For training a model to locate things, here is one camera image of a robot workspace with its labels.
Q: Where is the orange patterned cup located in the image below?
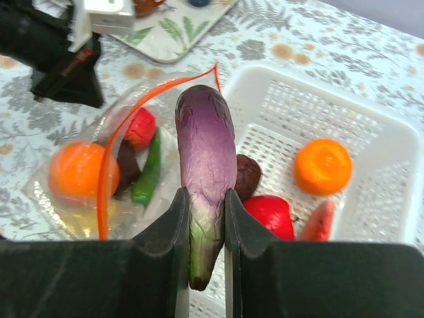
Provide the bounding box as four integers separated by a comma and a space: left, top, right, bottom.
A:
133, 0, 166, 18

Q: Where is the fake watermelon slice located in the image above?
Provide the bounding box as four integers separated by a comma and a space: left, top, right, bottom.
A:
296, 201, 336, 241

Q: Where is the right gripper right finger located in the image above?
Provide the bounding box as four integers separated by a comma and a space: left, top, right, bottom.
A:
225, 190, 423, 317

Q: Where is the floral serving tray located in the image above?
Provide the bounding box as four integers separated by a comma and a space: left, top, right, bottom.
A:
114, 1, 236, 64

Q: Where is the fake red strawberry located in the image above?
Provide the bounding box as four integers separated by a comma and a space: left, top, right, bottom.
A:
124, 107, 156, 151

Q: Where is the fake red apple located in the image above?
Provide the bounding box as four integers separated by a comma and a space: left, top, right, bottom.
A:
243, 195, 295, 240

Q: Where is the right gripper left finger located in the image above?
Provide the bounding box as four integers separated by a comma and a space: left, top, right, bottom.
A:
1, 188, 189, 317

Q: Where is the floral table mat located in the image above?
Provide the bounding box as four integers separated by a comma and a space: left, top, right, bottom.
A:
1, 1, 423, 239

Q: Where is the clear zip top bag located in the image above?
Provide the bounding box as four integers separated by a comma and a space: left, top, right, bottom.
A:
23, 67, 220, 240

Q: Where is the fake purple eggplant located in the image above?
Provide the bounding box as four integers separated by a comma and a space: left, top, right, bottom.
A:
175, 85, 237, 291

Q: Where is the fake orange half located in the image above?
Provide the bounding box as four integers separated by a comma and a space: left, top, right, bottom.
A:
293, 138, 353, 196

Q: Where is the fake whole orange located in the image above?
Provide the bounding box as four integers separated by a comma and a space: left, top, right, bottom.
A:
48, 142, 105, 197

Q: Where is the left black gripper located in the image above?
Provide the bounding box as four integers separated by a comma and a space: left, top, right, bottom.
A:
1, 1, 103, 108

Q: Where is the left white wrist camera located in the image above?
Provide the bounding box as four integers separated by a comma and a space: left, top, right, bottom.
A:
68, 0, 135, 52

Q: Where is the fake green chili pepper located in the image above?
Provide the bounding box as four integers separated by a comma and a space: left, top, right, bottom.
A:
131, 128, 162, 207

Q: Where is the dark blue cup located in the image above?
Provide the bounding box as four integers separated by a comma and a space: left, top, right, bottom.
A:
188, 0, 211, 8

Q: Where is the fake dark beet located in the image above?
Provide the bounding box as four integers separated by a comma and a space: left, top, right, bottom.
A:
235, 154, 262, 202

